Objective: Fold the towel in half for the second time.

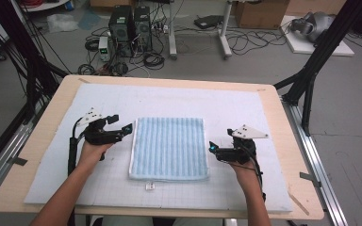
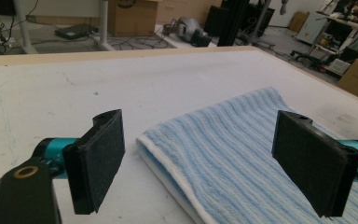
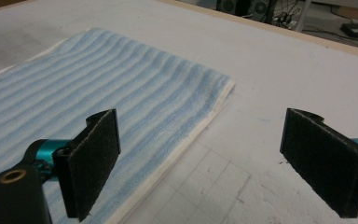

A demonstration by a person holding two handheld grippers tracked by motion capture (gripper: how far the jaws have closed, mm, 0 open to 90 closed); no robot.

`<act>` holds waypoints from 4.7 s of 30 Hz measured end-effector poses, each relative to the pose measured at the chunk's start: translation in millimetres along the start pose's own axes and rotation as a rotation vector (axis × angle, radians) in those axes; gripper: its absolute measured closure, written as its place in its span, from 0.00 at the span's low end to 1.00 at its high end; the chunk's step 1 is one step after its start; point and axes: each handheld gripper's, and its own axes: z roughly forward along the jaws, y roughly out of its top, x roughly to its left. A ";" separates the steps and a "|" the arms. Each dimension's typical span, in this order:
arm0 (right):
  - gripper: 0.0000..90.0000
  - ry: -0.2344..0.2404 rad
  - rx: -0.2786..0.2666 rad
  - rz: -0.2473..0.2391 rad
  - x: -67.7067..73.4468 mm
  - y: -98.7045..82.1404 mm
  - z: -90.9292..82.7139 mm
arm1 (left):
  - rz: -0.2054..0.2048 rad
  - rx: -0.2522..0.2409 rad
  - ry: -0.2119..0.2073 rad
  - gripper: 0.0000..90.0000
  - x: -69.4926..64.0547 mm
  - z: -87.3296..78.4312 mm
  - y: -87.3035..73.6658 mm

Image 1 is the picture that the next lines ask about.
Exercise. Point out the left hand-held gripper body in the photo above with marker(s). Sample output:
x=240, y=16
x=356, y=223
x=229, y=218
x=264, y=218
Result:
x=99, y=136

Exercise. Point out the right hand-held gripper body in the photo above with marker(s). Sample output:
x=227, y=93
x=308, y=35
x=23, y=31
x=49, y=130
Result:
x=237, y=154

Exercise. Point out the light blue striped towel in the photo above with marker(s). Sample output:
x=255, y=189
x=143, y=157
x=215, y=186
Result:
x=169, y=147

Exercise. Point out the person's left hand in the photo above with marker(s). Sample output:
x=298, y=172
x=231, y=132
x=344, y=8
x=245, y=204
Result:
x=89, y=155

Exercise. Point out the person's right hand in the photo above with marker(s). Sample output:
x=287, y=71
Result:
x=248, y=172

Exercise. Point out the white foam grid mat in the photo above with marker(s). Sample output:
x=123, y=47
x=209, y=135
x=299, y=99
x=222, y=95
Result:
x=176, y=100

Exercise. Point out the white power supply box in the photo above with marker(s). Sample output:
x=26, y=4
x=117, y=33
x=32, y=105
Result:
x=103, y=48

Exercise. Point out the black computer tower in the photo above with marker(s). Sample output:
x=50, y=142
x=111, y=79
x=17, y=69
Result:
x=143, y=28
x=121, y=28

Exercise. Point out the desk with white legs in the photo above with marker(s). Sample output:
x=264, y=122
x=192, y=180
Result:
x=172, y=37

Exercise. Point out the clear plastic bag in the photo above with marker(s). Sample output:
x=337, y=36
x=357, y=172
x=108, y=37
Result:
x=61, y=22

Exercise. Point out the flat black device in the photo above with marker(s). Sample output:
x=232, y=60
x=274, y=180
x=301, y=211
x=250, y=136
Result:
x=208, y=22

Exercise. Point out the large cardboard box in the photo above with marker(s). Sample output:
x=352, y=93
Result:
x=260, y=14

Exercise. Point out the white floor board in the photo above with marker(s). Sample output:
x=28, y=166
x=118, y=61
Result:
x=323, y=48

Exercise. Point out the grey helmet-like device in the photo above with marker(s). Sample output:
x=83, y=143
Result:
x=315, y=25

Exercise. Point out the light wooden cabinet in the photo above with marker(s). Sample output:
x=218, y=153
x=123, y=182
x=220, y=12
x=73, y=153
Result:
x=314, y=6

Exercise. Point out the aluminium rail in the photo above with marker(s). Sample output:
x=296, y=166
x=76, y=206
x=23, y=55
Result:
x=317, y=163
x=3, y=163

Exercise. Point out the black metal frame post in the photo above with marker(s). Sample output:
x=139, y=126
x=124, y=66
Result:
x=323, y=47
x=34, y=62

